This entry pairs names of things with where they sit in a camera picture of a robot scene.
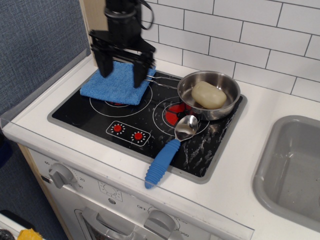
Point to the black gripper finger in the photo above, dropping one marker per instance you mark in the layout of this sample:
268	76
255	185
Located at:
104	63
140	70

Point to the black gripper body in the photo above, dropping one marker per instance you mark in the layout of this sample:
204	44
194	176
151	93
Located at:
123	38

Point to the blue towel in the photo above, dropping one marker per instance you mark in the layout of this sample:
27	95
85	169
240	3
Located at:
118	87

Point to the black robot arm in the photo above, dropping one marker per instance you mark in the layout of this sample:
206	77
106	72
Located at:
127	6

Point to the left red stove knob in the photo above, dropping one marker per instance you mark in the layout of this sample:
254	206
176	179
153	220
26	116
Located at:
117	128

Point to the red stove knob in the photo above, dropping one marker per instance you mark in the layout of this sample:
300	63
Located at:
117	128
138	136

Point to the black toy stovetop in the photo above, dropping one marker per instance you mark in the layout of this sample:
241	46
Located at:
155	117

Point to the right red stove knob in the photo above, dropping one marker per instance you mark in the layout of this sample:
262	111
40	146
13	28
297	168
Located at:
138	136

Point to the pale soap bar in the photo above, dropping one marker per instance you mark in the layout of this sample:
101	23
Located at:
208	95

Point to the left grey oven knob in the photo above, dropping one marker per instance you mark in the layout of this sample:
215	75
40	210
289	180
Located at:
60	175

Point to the grey oven knob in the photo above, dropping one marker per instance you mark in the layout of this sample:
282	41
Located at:
60	175
160	224

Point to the right grey oven knob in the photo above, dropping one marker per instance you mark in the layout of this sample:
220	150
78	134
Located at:
160	224

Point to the grey sink basin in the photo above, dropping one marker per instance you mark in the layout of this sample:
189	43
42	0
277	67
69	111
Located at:
287	179

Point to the yellow object at corner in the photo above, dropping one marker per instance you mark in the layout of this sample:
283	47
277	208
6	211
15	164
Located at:
29	234

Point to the wooden side post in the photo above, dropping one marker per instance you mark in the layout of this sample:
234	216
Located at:
93	13

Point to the spoon with blue handle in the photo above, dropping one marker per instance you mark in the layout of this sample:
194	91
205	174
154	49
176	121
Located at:
185	129

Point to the steel pan with handle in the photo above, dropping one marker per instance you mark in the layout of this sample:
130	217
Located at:
188	105

